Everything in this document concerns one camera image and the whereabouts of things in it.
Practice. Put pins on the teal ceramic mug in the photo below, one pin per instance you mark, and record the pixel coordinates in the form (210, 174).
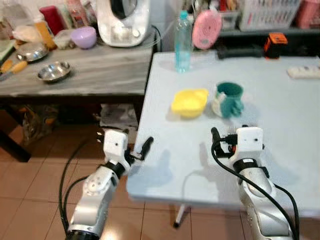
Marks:
(230, 100)

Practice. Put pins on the white kitchen appliance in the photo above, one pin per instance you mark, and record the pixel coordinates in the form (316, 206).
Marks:
(124, 27)

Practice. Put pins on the small stainless steel bowl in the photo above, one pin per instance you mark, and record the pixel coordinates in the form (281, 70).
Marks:
(54, 72)

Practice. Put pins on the yellow plastic bowl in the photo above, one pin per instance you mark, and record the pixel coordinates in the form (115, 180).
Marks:
(189, 102)

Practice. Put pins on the grey marble top table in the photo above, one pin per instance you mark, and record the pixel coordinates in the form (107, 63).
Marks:
(105, 72)

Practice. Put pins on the white plastic basket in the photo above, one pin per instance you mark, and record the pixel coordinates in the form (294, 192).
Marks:
(269, 15)

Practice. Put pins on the pink plastic basket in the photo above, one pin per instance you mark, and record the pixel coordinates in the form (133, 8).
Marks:
(309, 14)

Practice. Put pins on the white plastic bag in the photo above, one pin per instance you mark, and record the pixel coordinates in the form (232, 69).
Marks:
(119, 117)

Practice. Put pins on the small grey basket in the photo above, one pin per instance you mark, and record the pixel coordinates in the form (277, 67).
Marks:
(230, 20)

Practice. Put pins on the stainless steel pan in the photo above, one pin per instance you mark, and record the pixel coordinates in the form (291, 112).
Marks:
(31, 52)

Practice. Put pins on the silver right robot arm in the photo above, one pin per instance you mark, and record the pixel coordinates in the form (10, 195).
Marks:
(255, 215)

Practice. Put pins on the pink round plastic container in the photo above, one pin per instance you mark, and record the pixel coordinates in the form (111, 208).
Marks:
(207, 30)

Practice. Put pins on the orange food packet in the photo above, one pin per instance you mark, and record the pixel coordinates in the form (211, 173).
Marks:
(45, 35)

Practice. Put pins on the orange and black device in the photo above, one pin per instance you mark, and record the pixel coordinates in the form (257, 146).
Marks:
(275, 45)

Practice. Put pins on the dark printed bag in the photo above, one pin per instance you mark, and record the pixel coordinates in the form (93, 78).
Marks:
(37, 125)

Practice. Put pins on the green cutting board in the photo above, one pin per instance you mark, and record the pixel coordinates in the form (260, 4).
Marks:
(6, 50)

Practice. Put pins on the clear plastic food box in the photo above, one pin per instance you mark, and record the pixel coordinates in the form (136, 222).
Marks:
(63, 40)

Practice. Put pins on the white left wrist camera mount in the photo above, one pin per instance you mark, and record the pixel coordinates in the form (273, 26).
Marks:
(115, 145)

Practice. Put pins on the cream plastic bag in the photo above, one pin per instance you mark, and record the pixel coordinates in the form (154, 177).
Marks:
(26, 34)

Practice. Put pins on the white metal table leg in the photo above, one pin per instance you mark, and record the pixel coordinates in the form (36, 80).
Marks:
(180, 216)

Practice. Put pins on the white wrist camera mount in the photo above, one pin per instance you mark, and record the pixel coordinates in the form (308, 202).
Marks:
(115, 145)
(250, 142)

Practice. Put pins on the light blue folding table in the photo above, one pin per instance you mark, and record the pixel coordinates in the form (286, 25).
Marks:
(270, 105)

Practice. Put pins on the long black tool case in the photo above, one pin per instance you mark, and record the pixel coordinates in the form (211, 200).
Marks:
(240, 52)

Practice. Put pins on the red plastic container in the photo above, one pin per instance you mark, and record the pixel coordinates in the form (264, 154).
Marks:
(51, 20)

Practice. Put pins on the clear plastic water bottle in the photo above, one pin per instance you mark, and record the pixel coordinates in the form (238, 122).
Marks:
(183, 47)

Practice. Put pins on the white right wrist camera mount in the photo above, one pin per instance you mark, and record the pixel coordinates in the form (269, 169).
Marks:
(250, 142)

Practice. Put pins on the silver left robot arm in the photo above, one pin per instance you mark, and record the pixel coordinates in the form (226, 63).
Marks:
(97, 192)

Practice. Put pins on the purple plastic bowl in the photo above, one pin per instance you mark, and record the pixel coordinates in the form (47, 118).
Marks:
(83, 37)

